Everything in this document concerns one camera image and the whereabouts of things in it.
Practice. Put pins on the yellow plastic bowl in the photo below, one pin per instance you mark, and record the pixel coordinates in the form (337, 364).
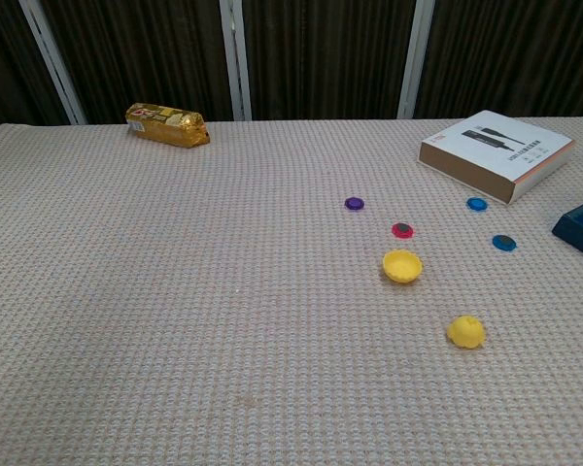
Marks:
(402, 266)

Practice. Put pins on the dark blue box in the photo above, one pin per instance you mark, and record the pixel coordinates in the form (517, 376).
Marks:
(580, 225)

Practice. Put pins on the pink plastic disc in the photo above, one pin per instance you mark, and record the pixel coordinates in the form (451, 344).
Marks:
(402, 230)

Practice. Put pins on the yellow plastic ball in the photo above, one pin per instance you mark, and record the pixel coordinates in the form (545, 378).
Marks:
(465, 332)

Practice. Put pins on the purple plastic disc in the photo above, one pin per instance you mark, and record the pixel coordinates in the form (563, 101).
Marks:
(354, 204)

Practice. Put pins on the blue magnet with grey centre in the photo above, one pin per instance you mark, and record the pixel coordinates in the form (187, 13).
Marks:
(504, 242)

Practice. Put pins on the gold foil snack package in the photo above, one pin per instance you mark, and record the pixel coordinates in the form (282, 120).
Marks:
(167, 126)

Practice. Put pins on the light blue plastic disc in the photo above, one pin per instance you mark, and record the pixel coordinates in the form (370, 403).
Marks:
(476, 204)

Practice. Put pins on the dark brown curtain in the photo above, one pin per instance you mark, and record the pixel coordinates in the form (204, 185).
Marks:
(320, 53)

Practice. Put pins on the white product box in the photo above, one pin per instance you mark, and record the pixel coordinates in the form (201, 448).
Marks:
(495, 145)

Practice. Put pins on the beige waffle tablecloth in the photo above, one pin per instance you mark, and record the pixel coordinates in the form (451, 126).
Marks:
(175, 291)

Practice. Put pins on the white screen frame post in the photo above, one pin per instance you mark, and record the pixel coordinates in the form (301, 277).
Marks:
(53, 63)
(415, 63)
(235, 63)

